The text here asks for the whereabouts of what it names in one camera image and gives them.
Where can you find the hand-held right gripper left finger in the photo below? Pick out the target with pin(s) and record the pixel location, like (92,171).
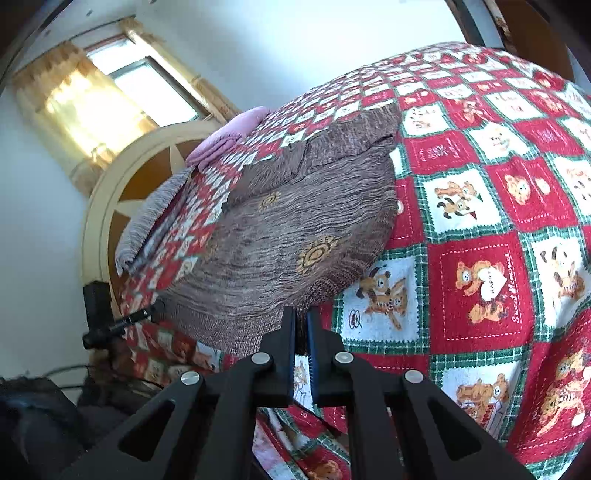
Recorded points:
(286,350)

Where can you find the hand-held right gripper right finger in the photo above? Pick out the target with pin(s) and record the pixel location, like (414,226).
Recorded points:
(318,364)

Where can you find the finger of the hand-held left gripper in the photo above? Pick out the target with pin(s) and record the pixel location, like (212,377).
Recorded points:
(124,323)

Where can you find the brown knit sweater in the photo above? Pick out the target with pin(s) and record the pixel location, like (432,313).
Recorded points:
(277,240)

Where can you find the cream and brown headboard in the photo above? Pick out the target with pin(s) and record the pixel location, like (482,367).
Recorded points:
(99,221)

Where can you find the striped pillow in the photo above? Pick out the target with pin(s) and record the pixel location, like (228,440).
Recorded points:
(152,212)

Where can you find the person's dark clothing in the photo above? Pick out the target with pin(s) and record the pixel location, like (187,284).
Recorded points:
(37,424)

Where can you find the red printed bear blanket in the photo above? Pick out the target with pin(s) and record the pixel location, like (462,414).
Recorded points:
(480,290)

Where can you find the wide yellow curtain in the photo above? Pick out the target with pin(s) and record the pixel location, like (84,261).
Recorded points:
(83,110)

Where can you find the folded pink blanket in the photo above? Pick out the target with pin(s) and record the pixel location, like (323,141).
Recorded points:
(221,138)

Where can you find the window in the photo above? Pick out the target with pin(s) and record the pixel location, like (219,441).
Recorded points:
(152,87)

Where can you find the brown wooden door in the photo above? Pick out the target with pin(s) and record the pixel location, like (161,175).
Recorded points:
(540,32)

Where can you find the brown door frame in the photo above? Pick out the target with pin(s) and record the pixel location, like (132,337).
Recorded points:
(464,18)

